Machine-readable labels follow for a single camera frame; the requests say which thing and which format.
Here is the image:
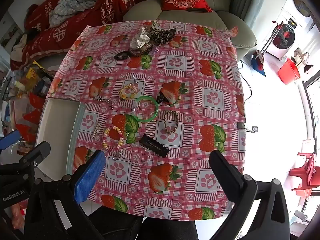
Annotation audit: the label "brown hair tie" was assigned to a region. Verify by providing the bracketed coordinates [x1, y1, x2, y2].
[129, 45, 153, 55]

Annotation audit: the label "silver brooch with chain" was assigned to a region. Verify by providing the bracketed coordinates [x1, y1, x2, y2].
[94, 95, 114, 110]

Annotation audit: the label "clear bead chain with clasp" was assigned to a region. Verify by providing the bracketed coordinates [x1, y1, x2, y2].
[112, 144, 153, 167]

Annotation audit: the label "black claw hair clip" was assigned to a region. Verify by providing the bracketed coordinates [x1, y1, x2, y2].
[156, 94, 173, 105]

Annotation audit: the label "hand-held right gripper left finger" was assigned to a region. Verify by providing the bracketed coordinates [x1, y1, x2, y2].
[24, 150, 107, 240]

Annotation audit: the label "red plastic chair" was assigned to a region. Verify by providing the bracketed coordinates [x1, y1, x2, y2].
[289, 152, 320, 193]

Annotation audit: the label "black snap hair clip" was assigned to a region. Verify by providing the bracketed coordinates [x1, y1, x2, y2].
[139, 134, 170, 158]

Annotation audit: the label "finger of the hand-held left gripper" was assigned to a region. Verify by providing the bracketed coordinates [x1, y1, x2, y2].
[21, 141, 51, 167]
[0, 129, 21, 151]

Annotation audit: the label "grey blue knitted cloth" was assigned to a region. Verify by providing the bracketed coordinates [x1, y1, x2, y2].
[49, 0, 98, 28]

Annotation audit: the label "white washing machine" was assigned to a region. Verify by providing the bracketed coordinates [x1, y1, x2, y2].
[265, 7, 315, 58]

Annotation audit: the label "pink strawberry printed tablecloth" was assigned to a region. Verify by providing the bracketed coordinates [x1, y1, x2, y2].
[41, 21, 247, 222]

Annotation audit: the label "leopard print scrunchie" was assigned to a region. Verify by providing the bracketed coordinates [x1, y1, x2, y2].
[149, 27, 177, 44]

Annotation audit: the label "white jewelry tray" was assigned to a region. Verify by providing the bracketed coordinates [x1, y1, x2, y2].
[35, 97, 87, 180]

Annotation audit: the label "red handled mop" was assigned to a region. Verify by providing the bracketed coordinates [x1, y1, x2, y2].
[251, 21, 283, 77]

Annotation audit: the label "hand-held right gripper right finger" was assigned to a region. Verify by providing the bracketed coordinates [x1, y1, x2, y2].
[209, 150, 291, 240]

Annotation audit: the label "black floor cable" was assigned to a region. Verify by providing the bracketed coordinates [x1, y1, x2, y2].
[239, 61, 253, 102]

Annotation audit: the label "silver hair pins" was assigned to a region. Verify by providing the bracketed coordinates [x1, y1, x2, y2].
[91, 121, 103, 139]

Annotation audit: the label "red bucket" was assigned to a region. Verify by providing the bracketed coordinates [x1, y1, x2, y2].
[277, 57, 302, 85]

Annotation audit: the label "white scrunchie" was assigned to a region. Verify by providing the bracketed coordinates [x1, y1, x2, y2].
[129, 27, 150, 49]

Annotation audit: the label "red plastic bag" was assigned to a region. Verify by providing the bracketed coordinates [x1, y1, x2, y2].
[16, 92, 45, 143]

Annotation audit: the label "yellow black packet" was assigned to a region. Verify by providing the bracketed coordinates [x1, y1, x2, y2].
[26, 64, 54, 80]

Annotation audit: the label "green bangle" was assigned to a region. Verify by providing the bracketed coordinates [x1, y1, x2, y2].
[134, 95, 159, 123]

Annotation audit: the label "red printed blanket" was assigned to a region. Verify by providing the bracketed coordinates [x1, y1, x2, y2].
[10, 0, 150, 68]

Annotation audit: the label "metal table clamp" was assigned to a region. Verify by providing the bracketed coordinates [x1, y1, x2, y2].
[236, 121, 259, 133]

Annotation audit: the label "colourful bead bracelet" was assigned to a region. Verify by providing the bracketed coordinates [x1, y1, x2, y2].
[102, 126, 124, 152]

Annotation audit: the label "yellow cord bracelet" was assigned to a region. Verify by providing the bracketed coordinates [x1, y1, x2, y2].
[119, 84, 139, 100]

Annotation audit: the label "grey armchair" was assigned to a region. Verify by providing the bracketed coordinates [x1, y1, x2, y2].
[122, 0, 258, 60]

